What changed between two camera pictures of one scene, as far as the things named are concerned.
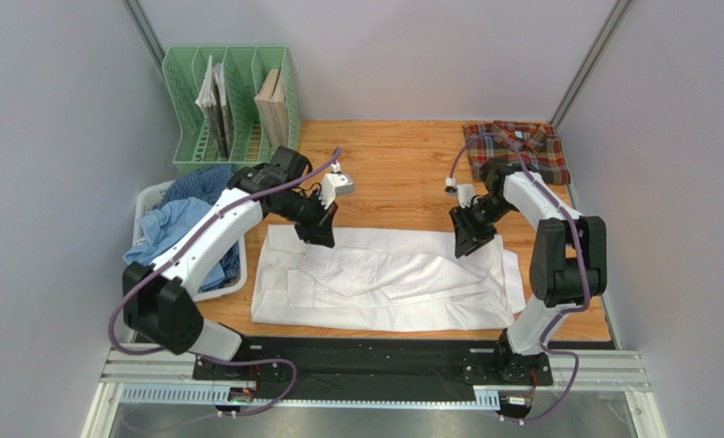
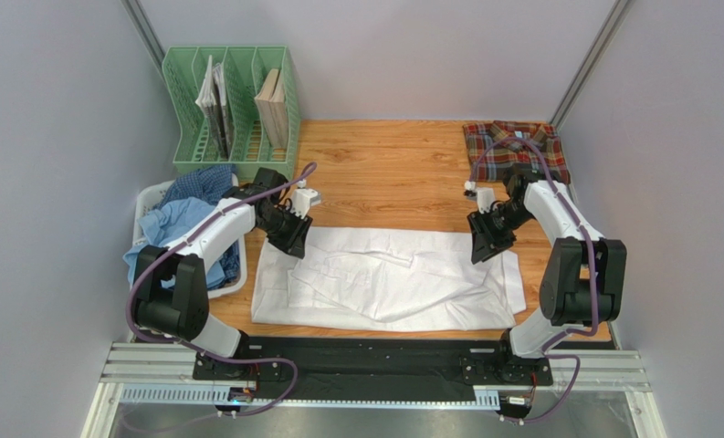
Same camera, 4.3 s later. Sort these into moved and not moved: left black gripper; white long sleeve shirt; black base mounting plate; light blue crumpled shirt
Moved: left black gripper
Not moved: light blue crumpled shirt; white long sleeve shirt; black base mounting plate
